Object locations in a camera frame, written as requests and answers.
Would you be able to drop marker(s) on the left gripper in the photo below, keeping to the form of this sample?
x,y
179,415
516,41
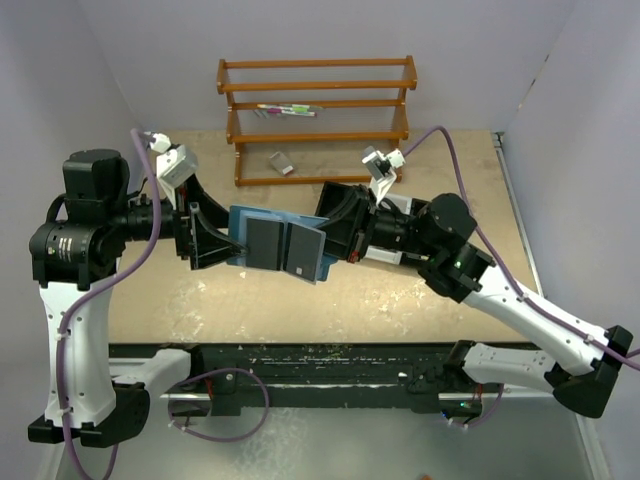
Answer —
x,y
205,244

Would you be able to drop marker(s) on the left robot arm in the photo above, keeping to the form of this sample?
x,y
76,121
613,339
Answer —
x,y
75,257

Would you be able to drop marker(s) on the small clear plastic box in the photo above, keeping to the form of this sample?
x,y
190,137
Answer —
x,y
281,163

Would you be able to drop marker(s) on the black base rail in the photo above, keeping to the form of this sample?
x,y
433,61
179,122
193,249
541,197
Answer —
x,y
409,376

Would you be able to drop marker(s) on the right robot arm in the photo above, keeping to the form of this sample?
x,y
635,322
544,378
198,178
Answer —
x,y
575,361

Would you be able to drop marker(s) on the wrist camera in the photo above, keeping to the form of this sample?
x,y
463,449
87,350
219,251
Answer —
x,y
175,164
382,169

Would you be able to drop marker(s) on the black and white organizer tray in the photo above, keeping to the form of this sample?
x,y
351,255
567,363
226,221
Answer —
x,y
392,229

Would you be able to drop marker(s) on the green marker pen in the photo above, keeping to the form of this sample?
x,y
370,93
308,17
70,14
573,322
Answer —
x,y
301,107

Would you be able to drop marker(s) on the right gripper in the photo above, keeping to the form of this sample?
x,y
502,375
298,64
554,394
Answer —
x,y
341,227

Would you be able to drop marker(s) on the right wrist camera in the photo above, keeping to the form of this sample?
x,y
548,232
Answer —
x,y
382,169

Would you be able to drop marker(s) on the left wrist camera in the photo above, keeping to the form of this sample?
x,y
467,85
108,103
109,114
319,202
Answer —
x,y
175,164

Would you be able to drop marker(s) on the blue card holder wallet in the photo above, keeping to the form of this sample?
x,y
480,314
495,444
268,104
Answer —
x,y
239,215

